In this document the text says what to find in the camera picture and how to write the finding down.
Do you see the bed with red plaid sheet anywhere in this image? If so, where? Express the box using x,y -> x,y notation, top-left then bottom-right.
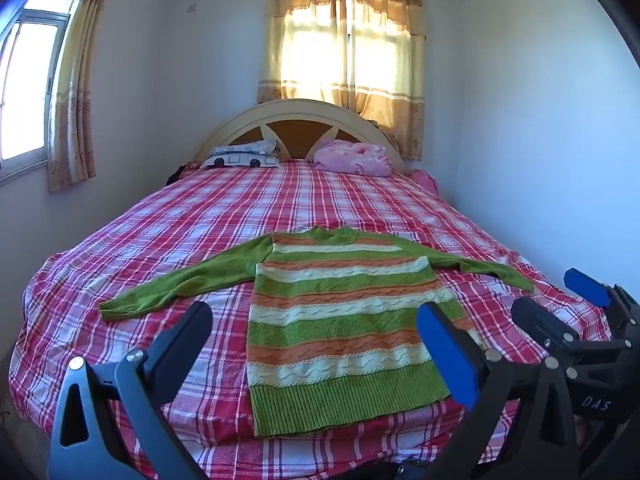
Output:
7,157 -> 617,480

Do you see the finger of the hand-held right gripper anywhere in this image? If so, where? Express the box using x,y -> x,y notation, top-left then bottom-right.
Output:
563,268 -> 640,343
511,297 -> 586,361

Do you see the dark object beside bed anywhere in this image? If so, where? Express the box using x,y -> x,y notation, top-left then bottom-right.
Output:
165,162 -> 201,186

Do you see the yellow curtain with valance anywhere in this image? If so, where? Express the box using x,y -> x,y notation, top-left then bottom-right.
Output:
256,0 -> 429,162

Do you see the pink cloth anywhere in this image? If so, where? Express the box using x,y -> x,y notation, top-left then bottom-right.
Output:
407,170 -> 442,194

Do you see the cream wooden headboard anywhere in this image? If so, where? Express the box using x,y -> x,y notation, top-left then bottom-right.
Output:
192,99 -> 408,176

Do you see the yellow floral side curtain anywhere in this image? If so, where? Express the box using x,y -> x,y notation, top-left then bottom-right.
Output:
47,0 -> 121,194

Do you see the pink pillow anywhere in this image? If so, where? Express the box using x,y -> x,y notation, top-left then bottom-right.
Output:
312,139 -> 394,178

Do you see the green orange striped sweater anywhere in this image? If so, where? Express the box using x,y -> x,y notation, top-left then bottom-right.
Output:
98,226 -> 536,438

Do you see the sliding glass window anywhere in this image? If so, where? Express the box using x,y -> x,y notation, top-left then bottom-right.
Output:
0,0 -> 84,177

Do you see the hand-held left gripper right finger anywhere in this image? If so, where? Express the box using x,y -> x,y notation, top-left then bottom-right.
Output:
416,302 -> 584,480

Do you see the blue floral folded cloth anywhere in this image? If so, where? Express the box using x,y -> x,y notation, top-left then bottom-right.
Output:
210,138 -> 279,157

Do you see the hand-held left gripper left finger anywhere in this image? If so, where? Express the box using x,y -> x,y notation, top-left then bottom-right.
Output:
47,301 -> 214,480

